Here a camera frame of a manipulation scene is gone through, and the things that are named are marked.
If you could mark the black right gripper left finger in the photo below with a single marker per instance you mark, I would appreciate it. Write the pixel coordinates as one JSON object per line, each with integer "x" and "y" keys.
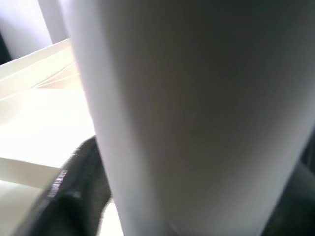
{"x": 73, "y": 201}

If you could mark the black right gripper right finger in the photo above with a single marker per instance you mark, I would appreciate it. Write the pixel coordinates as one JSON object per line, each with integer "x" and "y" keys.
{"x": 295, "y": 214}

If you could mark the cream plastic table top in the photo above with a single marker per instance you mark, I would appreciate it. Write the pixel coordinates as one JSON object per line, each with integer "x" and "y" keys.
{"x": 37, "y": 123}

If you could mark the white plastic table leg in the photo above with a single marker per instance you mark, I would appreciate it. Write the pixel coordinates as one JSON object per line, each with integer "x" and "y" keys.
{"x": 197, "y": 110}

